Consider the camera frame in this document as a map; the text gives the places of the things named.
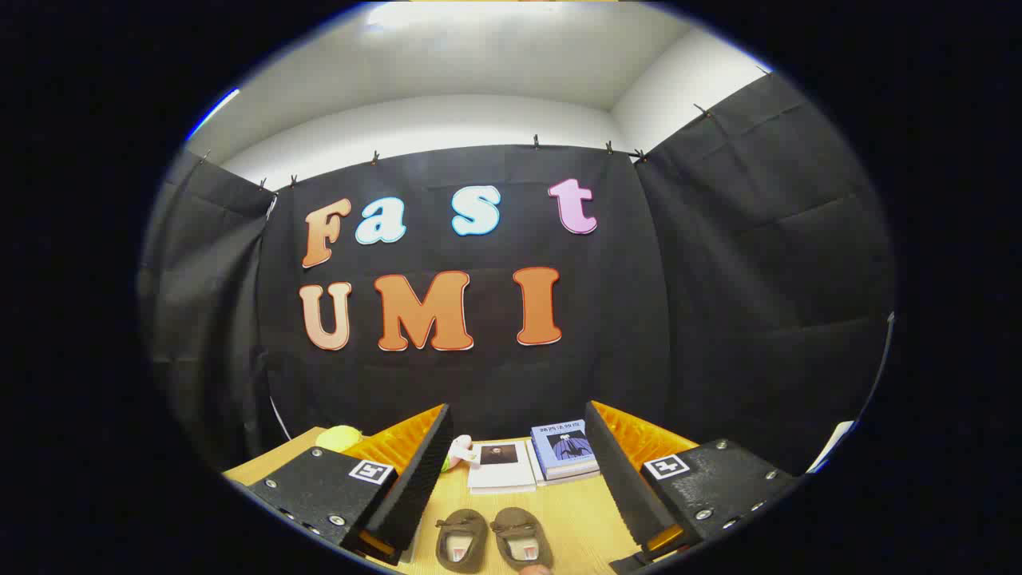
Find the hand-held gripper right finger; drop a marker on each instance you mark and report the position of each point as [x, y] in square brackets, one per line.
[615, 479]

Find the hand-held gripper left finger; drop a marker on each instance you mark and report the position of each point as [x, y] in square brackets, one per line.
[419, 487]

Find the brown fuzzy shoe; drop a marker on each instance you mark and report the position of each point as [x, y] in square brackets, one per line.
[520, 537]
[461, 539]

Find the pink green plush toy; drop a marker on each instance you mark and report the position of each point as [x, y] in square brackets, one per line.
[459, 451]

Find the blue cover book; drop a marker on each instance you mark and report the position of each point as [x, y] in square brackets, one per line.
[563, 446]

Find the white book with portrait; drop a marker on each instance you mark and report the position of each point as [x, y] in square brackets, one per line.
[501, 467]

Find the yellow knitted ball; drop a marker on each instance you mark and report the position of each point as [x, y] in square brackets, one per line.
[339, 437]

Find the black backdrop cloth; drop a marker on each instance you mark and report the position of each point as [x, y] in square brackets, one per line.
[495, 375]

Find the ceiling light panel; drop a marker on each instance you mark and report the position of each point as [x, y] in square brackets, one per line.
[399, 16]

